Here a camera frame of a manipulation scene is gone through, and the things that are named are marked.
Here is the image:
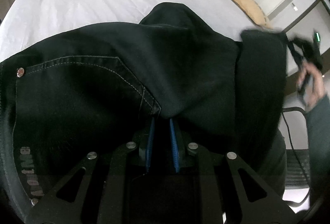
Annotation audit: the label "black denim pants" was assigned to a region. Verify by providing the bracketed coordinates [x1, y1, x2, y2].
[0, 2, 289, 224]

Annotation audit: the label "person's right hand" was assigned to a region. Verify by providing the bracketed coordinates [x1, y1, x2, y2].
[296, 61, 327, 112]

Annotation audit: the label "yellow cushion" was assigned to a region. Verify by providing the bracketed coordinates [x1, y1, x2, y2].
[232, 0, 272, 29]

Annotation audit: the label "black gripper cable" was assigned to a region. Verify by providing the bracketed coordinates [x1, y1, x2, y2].
[281, 106, 312, 205]

